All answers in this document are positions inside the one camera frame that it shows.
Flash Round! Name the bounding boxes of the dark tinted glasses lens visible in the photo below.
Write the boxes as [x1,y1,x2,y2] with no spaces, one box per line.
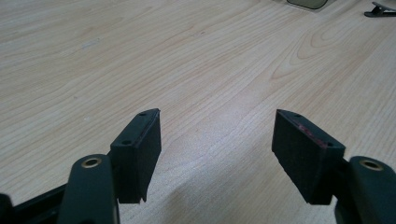
[286,0,330,10]

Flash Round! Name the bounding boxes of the black clip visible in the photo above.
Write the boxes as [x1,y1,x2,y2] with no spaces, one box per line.
[363,1,396,18]

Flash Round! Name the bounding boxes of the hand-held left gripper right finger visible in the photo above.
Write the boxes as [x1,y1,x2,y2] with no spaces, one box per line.
[271,108,347,206]

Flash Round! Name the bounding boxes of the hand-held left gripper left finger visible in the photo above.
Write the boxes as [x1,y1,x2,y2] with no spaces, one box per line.
[109,107,163,204]

